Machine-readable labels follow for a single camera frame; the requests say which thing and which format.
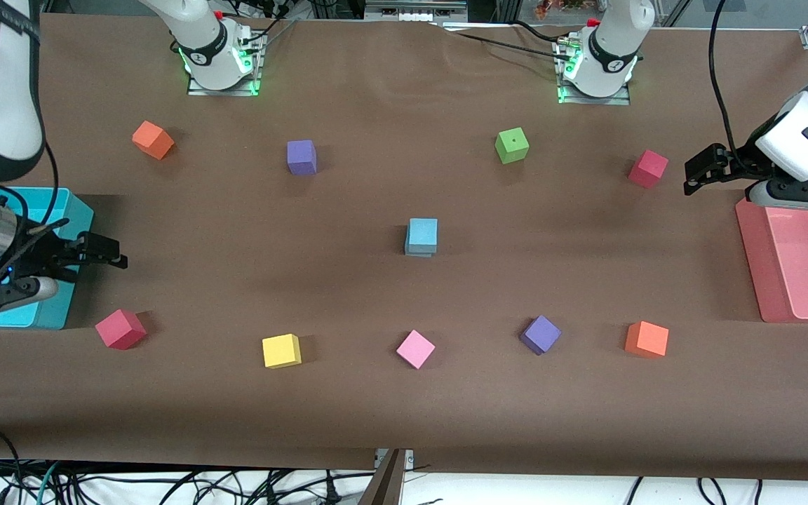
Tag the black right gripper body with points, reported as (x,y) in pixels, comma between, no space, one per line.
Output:
(34,252)

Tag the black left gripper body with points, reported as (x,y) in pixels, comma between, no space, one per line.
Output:
(739,163)

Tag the blue foam cube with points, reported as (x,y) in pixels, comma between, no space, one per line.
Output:
(423,233)
(415,254)

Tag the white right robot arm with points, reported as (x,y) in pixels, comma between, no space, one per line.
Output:
(11,119)

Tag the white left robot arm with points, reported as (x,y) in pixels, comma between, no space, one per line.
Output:
(797,133)

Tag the cyan plastic bin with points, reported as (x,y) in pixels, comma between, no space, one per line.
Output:
(80,217)

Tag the red foam cube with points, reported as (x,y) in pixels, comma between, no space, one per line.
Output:
(648,168)
(120,330)

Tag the orange foam cube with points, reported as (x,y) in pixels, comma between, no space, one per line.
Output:
(646,339)
(153,140)

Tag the red plastic bin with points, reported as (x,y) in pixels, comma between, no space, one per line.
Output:
(804,280)

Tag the green foam cube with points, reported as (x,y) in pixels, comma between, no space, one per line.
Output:
(506,151)

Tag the yellow foam cube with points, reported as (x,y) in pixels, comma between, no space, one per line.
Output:
(281,351)

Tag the purple foam cube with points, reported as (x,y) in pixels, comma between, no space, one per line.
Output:
(301,156)
(540,334)

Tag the pink foam cube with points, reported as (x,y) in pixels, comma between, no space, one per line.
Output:
(415,348)

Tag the brown table cover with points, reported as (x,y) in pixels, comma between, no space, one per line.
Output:
(404,407)

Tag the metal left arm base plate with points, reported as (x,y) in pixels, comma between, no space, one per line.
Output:
(593,101)

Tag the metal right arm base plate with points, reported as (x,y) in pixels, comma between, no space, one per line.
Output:
(221,92)

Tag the dark wooden post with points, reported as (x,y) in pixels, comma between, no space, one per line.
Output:
(384,484)

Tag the metal table bracket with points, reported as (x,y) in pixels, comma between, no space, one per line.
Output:
(409,459)

